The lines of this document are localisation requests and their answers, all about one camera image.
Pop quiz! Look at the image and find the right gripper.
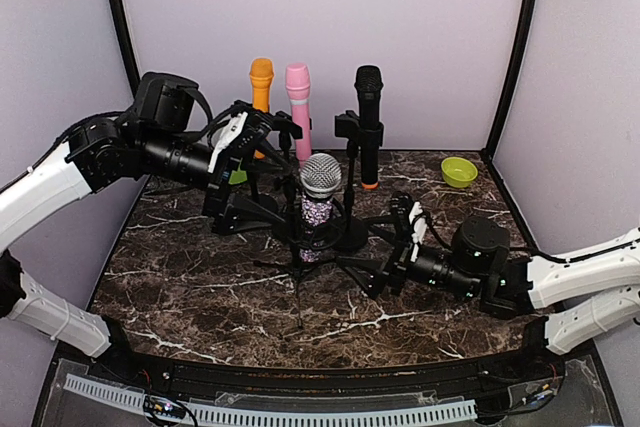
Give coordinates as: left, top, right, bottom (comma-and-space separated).
337, 214, 481, 301

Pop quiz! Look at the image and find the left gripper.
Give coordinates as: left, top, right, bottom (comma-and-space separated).
140, 125, 295, 235

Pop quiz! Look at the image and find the black round-base stand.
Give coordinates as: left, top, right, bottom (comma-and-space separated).
272, 111, 303, 247
334, 110, 384, 252
231, 100, 278, 213

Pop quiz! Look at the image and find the black tripod shock-mount stand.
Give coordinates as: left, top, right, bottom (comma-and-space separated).
253, 183, 345, 329

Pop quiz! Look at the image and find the purple glitter microphone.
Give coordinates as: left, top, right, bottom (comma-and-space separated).
300, 153, 342, 263

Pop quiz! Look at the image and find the black microphone orange base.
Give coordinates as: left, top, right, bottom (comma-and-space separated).
354, 65, 383, 190

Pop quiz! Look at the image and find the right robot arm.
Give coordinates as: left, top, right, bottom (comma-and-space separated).
336, 213, 639, 381

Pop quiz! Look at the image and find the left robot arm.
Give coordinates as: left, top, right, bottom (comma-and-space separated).
1, 72, 301, 383

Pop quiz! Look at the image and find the pink microphone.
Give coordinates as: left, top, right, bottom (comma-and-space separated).
285, 63, 312, 166

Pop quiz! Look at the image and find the lime green plate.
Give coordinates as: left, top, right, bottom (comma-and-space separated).
229, 168, 248, 186

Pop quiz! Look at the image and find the lime green bowl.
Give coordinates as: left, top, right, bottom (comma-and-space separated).
441, 157, 478, 188

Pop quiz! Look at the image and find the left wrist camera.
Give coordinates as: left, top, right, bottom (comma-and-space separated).
206, 105, 246, 174

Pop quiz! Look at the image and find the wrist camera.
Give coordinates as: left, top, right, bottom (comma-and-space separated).
390, 191, 427, 246
206, 105, 246, 174

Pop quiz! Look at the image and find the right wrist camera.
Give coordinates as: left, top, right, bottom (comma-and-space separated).
390, 191, 427, 246

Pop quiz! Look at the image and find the black front rail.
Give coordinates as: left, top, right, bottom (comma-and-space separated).
89, 316, 566, 407

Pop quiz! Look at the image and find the black left frame post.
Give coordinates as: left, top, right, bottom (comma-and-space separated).
108, 0, 141, 95

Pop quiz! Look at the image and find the black frame post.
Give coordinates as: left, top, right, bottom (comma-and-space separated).
484, 0, 536, 159
108, 0, 141, 95

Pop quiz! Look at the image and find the white slotted cable duct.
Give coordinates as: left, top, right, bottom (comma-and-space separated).
63, 374, 477, 426

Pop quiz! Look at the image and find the black right frame post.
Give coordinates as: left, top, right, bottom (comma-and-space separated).
484, 0, 536, 159

